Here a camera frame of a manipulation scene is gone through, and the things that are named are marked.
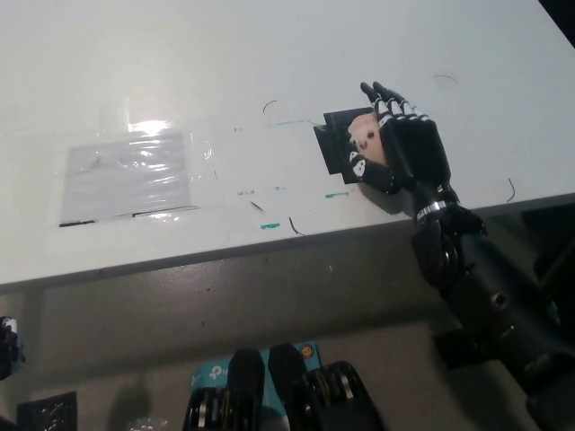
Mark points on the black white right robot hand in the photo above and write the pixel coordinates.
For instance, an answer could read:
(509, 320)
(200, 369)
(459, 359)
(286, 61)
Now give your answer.
(415, 148)

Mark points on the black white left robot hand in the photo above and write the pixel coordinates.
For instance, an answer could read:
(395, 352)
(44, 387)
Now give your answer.
(9, 348)

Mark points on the pink dumpling toy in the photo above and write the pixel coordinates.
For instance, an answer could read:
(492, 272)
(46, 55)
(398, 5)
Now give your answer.
(367, 134)

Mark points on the black mask tape patch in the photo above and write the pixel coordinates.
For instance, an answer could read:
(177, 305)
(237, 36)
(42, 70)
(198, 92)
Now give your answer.
(332, 143)

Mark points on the clear plastic film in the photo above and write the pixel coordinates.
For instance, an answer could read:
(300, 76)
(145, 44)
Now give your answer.
(233, 166)

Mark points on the teal router box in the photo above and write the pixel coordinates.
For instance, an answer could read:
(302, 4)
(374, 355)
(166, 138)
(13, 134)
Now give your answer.
(211, 375)

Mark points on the clear plastic sheet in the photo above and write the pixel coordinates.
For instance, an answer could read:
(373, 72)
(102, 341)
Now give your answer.
(130, 179)

